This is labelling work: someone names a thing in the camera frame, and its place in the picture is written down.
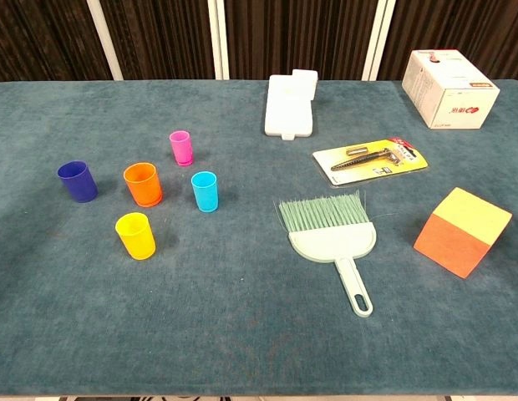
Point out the cyan plastic cup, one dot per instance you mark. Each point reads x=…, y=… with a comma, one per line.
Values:
x=205, y=194

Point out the pink plastic cup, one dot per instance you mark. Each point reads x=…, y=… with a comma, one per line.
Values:
x=181, y=148

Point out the yellow plastic cup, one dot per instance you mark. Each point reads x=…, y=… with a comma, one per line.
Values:
x=138, y=242

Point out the dark blue plastic cup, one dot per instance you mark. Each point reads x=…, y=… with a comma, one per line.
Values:
x=79, y=186

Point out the mint green hand brush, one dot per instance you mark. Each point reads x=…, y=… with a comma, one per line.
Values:
x=332, y=242

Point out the teal table cover cloth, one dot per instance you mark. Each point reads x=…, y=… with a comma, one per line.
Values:
x=242, y=292

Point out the razor in yellow blister pack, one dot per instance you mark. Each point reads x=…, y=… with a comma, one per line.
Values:
x=367, y=169

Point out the orange plastic cup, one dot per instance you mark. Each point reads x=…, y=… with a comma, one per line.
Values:
x=144, y=188

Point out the white plug adapter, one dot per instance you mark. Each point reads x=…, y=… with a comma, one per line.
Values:
x=305, y=79

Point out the orange and yellow cube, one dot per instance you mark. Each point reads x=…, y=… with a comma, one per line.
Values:
x=451, y=246

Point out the white cardboard product box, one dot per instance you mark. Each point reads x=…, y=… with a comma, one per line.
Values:
x=451, y=92

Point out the white partition post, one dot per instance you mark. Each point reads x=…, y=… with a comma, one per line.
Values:
x=104, y=37
x=378, y=37
x=217, y=37

